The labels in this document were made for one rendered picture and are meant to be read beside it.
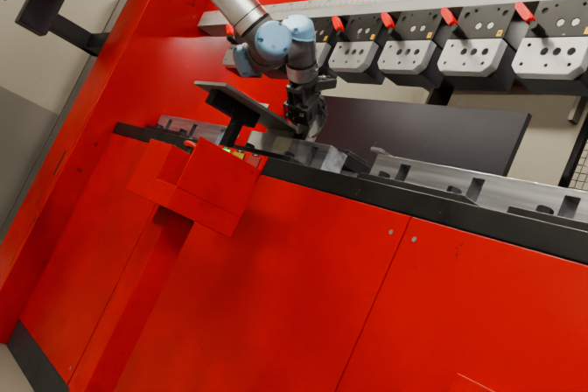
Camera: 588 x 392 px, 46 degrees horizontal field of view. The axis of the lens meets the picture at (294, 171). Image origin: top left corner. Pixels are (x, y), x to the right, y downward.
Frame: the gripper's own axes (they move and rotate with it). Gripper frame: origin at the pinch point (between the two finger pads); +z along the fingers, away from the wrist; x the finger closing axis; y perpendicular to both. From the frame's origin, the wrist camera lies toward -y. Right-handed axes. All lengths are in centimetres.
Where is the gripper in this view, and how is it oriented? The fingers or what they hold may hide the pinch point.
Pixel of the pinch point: (314, 131)
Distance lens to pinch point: 181.9
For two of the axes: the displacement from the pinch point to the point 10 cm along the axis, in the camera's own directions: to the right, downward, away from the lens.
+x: 8.4, 3.2, -4.4
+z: 1.0, 7.0, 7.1
